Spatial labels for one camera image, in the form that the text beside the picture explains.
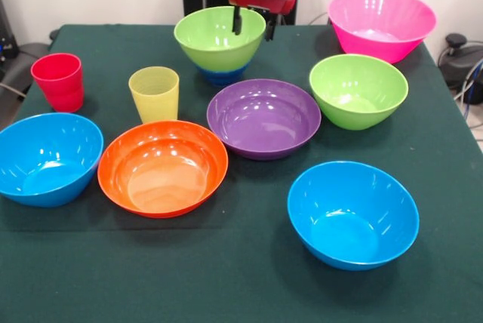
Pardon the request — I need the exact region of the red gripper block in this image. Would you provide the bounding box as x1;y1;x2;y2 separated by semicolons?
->
226;0;300;42

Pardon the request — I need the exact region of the green plastic bowl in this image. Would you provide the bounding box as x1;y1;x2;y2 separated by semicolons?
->
309;54;410;131
173;5;267;73

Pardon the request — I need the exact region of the small dark blue bowl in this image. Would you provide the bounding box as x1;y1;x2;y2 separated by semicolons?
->
195;59;252;87

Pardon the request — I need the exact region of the purple plastic bowl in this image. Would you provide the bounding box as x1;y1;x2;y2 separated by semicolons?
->
206;78;322;161

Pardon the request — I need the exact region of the yellow plastic cup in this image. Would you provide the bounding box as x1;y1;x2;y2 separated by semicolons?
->
128;66;180;125

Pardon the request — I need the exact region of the large magenta plastic bowl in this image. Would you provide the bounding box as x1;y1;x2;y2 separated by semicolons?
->
327;0;438;65

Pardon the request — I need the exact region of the orange plastic bowl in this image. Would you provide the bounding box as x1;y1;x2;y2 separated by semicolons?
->
97;120;229;220

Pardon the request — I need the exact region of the red plastic cup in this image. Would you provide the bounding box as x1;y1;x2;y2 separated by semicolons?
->
30;53;85;113

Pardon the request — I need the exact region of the light blue plastic bowl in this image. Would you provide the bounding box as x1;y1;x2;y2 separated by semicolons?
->
287;160;420;272
0;112;105;208

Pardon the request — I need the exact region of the black equipment case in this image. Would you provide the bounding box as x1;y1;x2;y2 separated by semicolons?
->
0;0;20;71

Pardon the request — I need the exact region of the dark green tablecloth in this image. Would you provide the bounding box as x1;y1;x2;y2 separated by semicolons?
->
0;23;483;323

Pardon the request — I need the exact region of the tangle of floor cables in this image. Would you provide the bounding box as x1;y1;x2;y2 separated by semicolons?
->
452;57;483;143

